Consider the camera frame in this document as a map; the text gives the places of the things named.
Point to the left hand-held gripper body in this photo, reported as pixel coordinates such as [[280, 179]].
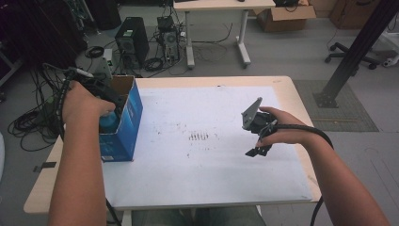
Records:
[[105, 91]]

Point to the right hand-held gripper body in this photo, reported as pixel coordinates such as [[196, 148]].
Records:
[[254, 117]]

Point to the blue detergent bottle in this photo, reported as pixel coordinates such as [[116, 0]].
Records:
[[109, 124]]

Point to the blue cardboard box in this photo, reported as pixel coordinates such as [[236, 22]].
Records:
[[125, 138]]

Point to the person's left hand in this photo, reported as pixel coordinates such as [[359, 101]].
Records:
[[81, 106]]

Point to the person's right hand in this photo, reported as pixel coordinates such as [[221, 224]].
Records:
[[288, 132]]

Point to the white table sheet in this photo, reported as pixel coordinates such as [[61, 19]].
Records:
[[204, 172]]

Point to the black computer tower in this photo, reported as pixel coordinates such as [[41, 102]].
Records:
[[133, 40]]

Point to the person's grey-green clothing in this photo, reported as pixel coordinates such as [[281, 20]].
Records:
[[200, 218]]

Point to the open computer case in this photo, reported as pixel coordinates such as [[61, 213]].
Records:
[[169, 37]]

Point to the dark curtain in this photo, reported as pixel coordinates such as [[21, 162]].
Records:
[[37, 28]]

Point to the grey floor mat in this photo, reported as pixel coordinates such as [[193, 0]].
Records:
[[351, 116]]

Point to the black tape strip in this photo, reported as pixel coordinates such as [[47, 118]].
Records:
[[45, 165]]

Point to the open brown cardboard box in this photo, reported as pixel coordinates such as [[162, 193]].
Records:
[[282, 19]]

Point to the black office chair base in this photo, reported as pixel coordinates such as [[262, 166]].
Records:
[[348, 55]]

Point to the white desk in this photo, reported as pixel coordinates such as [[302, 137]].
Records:
[[219, 4]]

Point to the brown cabinet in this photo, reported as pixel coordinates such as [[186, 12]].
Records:
[[354, 14]]

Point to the black metal stand post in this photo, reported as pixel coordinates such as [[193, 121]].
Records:
[[354, 53]]

